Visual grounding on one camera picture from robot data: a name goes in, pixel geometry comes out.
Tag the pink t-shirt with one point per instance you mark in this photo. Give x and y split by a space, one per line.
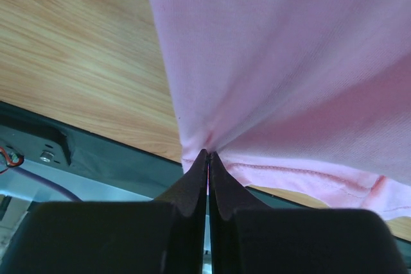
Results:
309 96

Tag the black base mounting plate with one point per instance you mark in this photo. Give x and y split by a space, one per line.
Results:
62 162

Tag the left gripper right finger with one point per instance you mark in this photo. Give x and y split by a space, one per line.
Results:
226 196

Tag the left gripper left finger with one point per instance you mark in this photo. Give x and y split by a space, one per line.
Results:
187 200

